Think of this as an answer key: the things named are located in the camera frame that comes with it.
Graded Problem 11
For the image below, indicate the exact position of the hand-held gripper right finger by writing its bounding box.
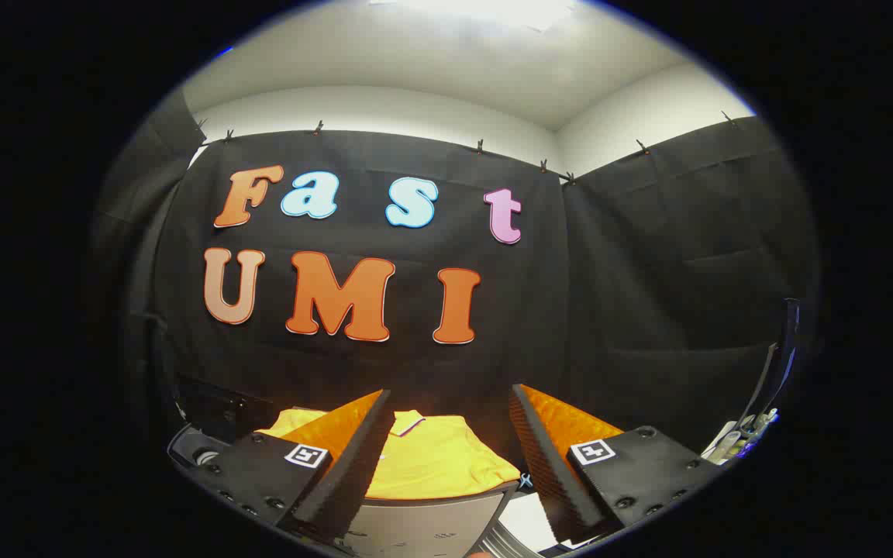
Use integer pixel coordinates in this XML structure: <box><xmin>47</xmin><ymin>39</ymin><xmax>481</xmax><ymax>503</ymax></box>
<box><xmin>509</xmin><ymin>384</ymin><xmax>722</xmax><ymax>545</ymax></box>

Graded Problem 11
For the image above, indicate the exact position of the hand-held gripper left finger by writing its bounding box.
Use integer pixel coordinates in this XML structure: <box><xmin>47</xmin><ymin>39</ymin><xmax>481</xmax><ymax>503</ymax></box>
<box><xmin>179</xmin><ymin>389</ymin><xmax>395</xmax><ymax>543</ymax></box>

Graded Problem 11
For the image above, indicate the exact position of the yellow polo shirt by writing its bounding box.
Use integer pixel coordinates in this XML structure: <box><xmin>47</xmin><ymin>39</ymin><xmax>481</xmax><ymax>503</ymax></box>
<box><xmin>255</xmin><ymin>408</ymin><xmax>522</xmax><ymax>501</ymax></box>

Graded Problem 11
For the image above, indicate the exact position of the white board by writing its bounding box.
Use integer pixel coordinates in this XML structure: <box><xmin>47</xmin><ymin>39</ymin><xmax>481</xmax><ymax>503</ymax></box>
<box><xmin>493</xmin><ymin>492</ymin><xmax>565</xmax><ymax>553</ymax></box>

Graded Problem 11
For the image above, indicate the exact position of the grey cabinet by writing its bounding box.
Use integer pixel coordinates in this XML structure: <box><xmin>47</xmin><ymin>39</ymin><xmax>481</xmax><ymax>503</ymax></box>
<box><xmin>338</xmin><ymin>479</ymin><xmax>519</xmax><ymax>558</ymax></box>

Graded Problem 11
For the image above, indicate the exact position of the white plastic item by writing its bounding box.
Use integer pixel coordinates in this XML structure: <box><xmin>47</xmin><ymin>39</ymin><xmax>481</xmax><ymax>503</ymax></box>
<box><xmin>701</xmin><ymin>409</ymin><xmax>781</xmax><ymax>466</ymax></box>

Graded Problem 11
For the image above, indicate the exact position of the row of backdrop clips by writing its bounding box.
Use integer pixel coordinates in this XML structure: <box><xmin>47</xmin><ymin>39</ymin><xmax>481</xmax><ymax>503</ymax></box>
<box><xmin>195</xmin><ymin>111</ymin><xmax>736</xmax><ymax>185</ymax></box>

